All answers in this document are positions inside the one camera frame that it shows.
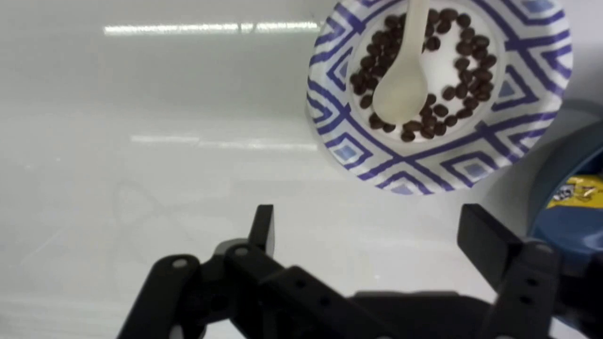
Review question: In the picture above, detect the coffee beans pile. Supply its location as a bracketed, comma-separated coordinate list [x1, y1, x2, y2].
[349, 5, 500, 143]

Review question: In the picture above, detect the yellow packet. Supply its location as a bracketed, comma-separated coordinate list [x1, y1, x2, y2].
[545, 175, 603, 212]

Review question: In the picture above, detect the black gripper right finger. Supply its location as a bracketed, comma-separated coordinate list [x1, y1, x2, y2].
[456, 201, 603, 339]

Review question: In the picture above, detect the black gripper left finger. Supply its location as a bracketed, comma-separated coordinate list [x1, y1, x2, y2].
[115, 201, 403, 339]

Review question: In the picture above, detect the blue patterned paper plate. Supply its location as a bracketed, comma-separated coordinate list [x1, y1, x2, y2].
[305, 0, 575, 197]

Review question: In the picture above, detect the dark blue bowl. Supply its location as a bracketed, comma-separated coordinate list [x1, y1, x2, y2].
[524, 97, 603, 273]

